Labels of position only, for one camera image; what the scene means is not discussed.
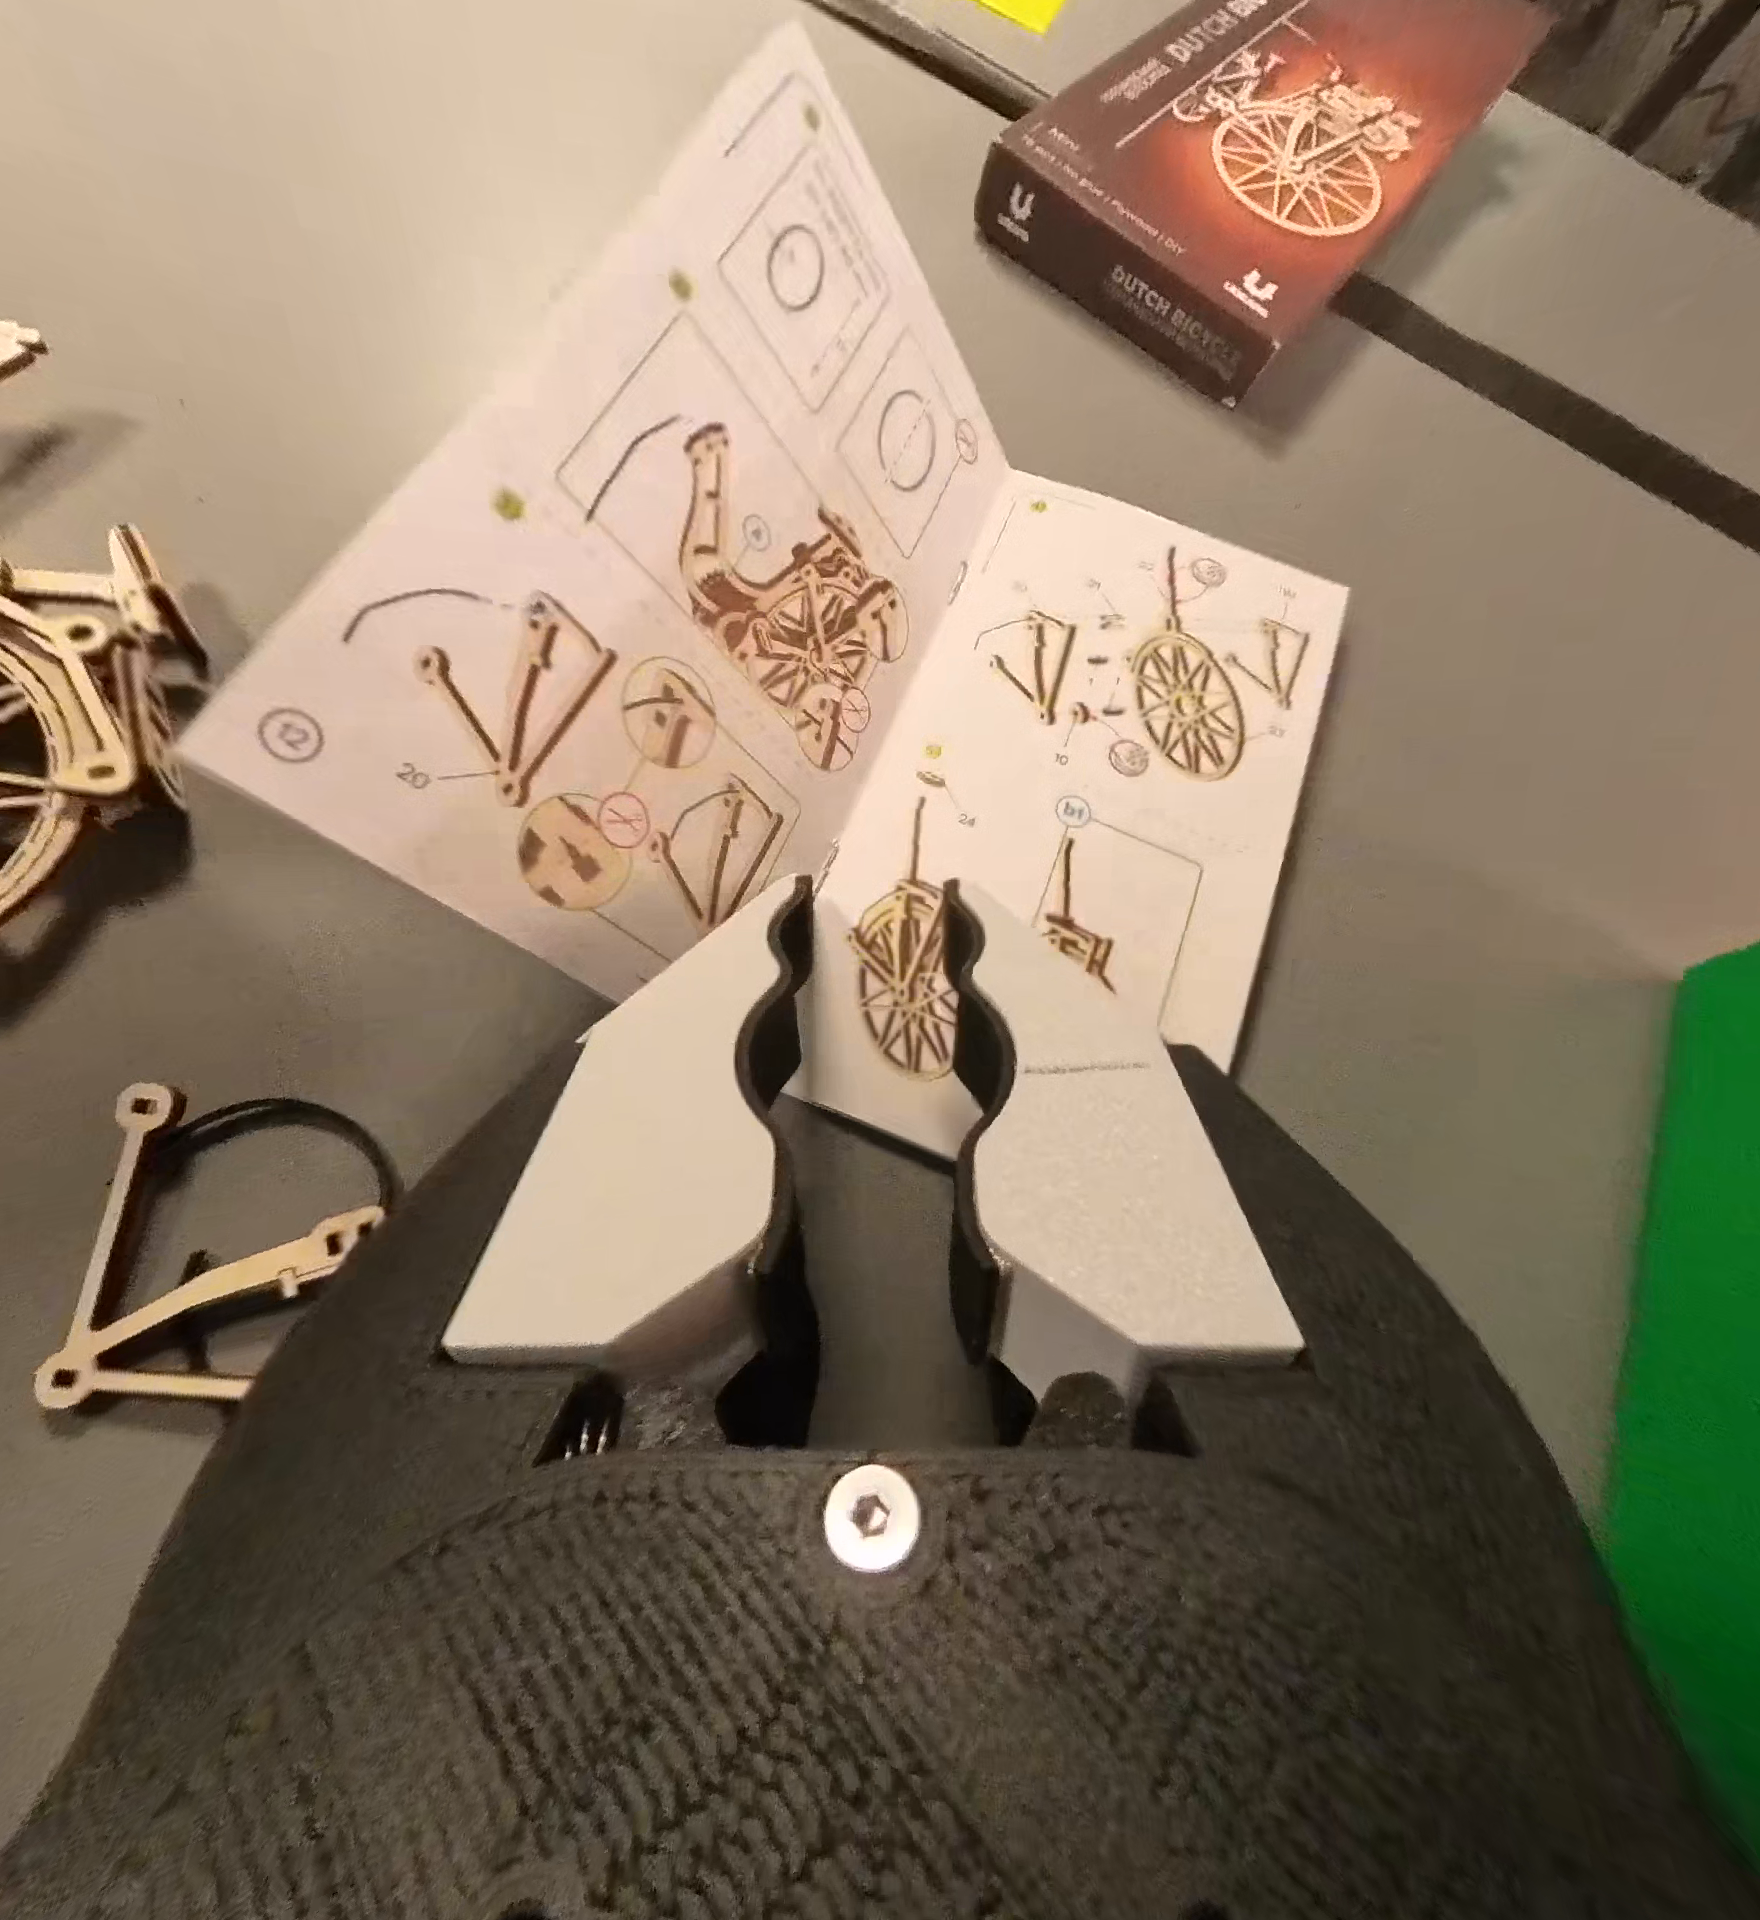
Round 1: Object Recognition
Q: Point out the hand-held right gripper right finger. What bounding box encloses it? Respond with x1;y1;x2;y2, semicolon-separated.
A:
944;877;1307;1393

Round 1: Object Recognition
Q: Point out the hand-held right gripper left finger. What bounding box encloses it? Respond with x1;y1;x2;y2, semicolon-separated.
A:
438;873;821;1373

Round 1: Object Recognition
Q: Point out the wooden fork frame part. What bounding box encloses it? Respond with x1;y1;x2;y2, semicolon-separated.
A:
35;1082;389;1412

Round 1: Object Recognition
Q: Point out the wooden bicycle wheel assembly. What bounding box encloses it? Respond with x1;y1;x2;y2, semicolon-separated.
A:
0;523;210;962

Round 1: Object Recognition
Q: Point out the black elastic band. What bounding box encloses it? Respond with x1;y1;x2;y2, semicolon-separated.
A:
165;1102;399;1247

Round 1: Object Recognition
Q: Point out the green board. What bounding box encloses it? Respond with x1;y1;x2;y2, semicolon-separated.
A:
1600;913;1760;1920

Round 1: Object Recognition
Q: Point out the white instruction booklet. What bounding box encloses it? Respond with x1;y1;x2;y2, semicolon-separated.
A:
177;21;1349;1119

